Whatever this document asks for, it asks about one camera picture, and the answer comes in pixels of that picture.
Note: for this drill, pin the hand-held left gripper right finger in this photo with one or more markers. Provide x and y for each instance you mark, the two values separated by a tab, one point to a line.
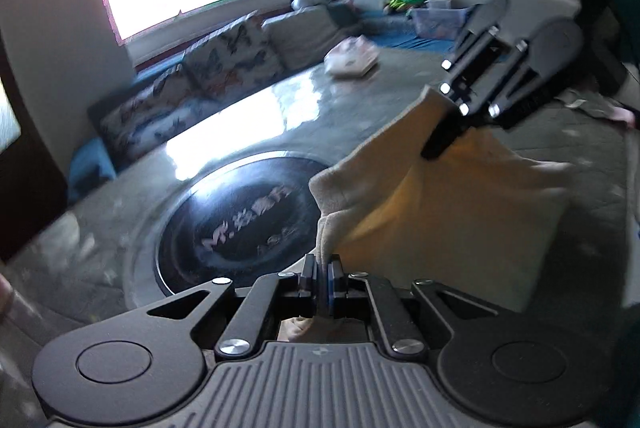
329	285

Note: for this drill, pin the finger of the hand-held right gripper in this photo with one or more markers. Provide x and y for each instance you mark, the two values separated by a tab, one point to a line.
467	52
495	92

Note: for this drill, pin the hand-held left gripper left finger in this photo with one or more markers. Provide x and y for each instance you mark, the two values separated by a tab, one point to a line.
309	283

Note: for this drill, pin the cream shirt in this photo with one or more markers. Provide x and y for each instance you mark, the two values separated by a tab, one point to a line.
450	208

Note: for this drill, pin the clear plastic storage box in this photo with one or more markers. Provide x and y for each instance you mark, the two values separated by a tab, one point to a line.
440	20

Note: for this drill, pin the yellow green toy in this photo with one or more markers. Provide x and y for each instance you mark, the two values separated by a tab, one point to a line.
396	1

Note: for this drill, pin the black round table plate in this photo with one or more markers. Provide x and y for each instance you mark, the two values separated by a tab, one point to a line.
240	228

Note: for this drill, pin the patterned crumpled cloth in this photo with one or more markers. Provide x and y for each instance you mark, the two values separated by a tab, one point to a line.
595	105

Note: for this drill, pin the white plastic bag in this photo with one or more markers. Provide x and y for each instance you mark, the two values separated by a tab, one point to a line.
352	57

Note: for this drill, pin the dark teal cushion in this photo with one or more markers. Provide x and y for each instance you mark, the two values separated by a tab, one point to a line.
346	17

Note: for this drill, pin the plain grey cushion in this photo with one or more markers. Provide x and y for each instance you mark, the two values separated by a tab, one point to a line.
302	37

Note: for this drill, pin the grey bundle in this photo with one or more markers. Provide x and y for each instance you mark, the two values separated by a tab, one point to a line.
307	0

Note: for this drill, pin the butterfly print cushion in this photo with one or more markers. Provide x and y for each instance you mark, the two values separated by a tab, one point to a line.
145	117
232	55

